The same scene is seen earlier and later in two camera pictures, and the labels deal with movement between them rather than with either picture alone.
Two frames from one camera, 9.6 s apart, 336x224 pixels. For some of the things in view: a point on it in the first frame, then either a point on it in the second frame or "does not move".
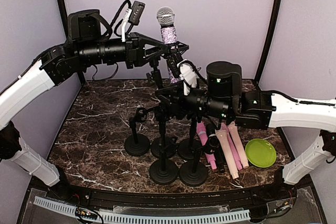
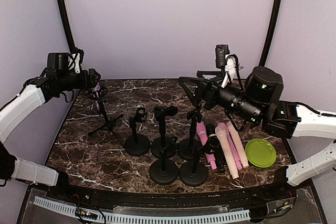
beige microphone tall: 233,131 does not move
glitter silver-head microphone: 166,18 -> 95,92
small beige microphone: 222,135 does not move
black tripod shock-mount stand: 172,53 -> 109,124
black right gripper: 176,104 -> 213,83
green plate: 260,153 does not move
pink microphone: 203,136 does not move
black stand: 163,147 does not move
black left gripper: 135,51 -> 92,82
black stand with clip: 191,148 does not move
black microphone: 214,144 does not move
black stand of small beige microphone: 137,145 does not move
